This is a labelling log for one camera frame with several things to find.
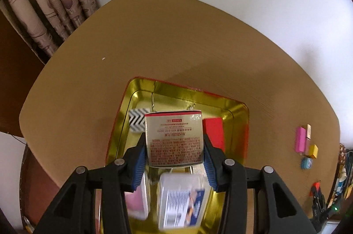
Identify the pink block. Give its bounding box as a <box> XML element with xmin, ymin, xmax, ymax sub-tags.
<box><xmin>295</xmin><ymin>126</ymin><xmax>307</xmax><ymax>154</ymax></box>

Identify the brown wooden door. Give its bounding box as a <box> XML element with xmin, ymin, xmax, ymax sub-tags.
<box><xmin>0</xmin><ymin>13</ymin><xmax>45</xmax><ymax>138</ymax></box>

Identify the clear box with blue label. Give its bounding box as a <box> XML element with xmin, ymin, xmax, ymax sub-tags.
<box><xmin>157</xmin><ymin>173</ymin><xmax>213</xmax><ymax>230</ymax></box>

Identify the colourful clutter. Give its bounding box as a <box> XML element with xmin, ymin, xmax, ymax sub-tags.
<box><xmin>338</xmin><ymin>143</ymin><xmax>353</xmax><ymax>196</ymax></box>

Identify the pink white packet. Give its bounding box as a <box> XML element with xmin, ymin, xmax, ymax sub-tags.
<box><xmin>124</xmin><ymin>172</ymin><xmax>151</xmax><ymax>221</ymax></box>

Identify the red block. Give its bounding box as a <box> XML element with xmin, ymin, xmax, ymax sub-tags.
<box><xmin>203</xmin><ymin>117</ymin><xmax>226</xmax><ymax>153</ymax></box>

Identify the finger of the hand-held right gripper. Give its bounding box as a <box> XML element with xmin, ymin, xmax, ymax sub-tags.
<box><xmin>311</xmin><ymin>181</ymin><xmax>327</xmax><ymax>224</ymax></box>

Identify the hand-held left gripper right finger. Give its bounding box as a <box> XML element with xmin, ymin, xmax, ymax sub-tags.
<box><xmin>203</xmin><ymin>132</ymin><xmax>317</xmax><ymax>234</ymax></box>

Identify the white block with chevron side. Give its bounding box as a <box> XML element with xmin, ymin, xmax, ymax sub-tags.
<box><xmin>128</xmin><ymin>106</ymin><xmax>151</xmax><ymax>133</ymax></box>

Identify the beige printed cardboard box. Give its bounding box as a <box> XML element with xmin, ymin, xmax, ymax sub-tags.
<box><xmin>144</xmin><ymin>110</ymin><xmax>205</xmax><ymax>168</ymax></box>

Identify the red tin box gold inside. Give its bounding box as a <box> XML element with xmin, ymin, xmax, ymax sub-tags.
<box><xmin>99</xmin><ymin>77</ymin><xmax>250</xmax><ymax>234</ymax></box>

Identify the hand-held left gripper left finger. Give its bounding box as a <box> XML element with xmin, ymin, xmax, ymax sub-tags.
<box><xmin>33</xmin><ymin>132</ymin><xmax>146</xmax><ymax>234</ymax></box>

